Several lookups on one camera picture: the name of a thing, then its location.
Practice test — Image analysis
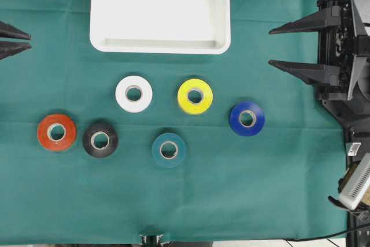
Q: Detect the blue tape roll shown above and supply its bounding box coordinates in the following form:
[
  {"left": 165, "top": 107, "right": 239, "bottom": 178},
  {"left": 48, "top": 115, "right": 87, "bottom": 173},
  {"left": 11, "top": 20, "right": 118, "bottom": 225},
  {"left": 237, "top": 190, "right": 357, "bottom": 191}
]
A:
[{"left": 229, "top": 101, "right": 265, "bottom": 137}]

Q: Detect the black tape roll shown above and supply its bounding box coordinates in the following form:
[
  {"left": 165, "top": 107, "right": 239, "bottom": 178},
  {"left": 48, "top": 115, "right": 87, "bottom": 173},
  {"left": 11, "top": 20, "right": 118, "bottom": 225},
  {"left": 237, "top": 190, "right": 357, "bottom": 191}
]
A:
[{"left": 83, "top": 122, "right": 119, "bottom": 158}]

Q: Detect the teal tape roll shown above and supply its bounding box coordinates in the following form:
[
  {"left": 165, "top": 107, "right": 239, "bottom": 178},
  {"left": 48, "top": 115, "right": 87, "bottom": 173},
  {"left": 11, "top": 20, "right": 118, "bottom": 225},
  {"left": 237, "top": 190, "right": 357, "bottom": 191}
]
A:
[{"left": 151, "top": 132, "right": 187, "bottom": 168}]

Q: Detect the white vented device box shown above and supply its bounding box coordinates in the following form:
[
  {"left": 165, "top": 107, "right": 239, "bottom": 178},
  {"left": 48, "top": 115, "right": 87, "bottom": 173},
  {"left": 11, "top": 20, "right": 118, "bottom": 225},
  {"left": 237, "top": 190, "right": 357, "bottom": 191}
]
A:
[{"left": 339, "top": 153, "right": 369, "bottom": 210}]

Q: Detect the green table cloth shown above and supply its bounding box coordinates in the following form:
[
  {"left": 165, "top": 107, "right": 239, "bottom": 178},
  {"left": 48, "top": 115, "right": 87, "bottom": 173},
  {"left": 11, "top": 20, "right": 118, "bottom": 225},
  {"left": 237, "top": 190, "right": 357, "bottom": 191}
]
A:
[{"left": 1, "top": 0, "right": 346, "bottom": 245}]

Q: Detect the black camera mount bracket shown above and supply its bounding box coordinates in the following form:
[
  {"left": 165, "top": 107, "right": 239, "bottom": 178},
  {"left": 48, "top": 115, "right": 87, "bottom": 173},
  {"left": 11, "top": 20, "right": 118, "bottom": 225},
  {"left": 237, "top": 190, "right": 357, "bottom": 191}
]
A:
[{"left": 139, "top": 234, "right": 163, "bottom": 247}]

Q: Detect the white tape roll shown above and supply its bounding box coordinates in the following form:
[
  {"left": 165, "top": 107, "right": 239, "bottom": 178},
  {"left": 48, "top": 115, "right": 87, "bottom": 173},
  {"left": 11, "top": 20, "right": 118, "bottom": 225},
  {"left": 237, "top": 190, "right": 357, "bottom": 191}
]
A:
[{"left": 115, "top": 75, "right": 153, "bottom": 113}]

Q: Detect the white plastic tray case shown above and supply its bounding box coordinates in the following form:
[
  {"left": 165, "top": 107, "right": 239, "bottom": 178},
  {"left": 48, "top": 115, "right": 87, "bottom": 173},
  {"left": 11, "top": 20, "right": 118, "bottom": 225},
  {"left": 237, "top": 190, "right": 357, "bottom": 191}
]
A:
[{"left": 90, "top": 0, "right": 231, "bottom": 54}]

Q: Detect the black cable bottom right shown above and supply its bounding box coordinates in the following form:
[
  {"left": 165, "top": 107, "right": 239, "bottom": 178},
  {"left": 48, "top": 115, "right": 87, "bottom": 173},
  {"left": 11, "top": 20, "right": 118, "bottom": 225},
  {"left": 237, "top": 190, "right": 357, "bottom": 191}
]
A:
[{"left": 284, "top": 228, "right": 370, "bottom": 242}]

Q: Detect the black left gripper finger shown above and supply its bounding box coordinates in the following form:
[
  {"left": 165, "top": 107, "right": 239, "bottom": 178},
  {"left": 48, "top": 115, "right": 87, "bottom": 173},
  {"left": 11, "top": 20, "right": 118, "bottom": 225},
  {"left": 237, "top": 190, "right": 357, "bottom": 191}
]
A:
[
  {"left": 0, "top": 42, "right": 32, "bottom": 59},
  {"left": 0, "top": 21, "right": 31, "bottom": 40}
]

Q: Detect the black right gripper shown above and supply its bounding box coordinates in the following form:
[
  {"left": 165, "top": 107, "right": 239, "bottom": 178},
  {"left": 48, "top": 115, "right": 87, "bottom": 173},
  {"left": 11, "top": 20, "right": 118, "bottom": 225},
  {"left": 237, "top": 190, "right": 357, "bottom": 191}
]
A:
[{"left": 268, "top": 0, "right": 369, "bottom": 131}]

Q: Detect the orange tape roll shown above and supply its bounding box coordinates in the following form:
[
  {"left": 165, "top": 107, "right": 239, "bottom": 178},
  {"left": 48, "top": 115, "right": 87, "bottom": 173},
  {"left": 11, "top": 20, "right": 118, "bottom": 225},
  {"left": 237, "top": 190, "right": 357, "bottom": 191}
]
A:
[{"left": 37, "top": 113, "right": 77, "bottom": 152}]

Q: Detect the yellow tape roll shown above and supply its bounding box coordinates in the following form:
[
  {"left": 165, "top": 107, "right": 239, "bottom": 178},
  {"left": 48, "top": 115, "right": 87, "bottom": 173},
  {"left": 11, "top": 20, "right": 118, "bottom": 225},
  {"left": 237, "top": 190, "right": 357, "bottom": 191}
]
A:
[{"left": 177, "top": 79, "right": 213, "bottom": 115}]

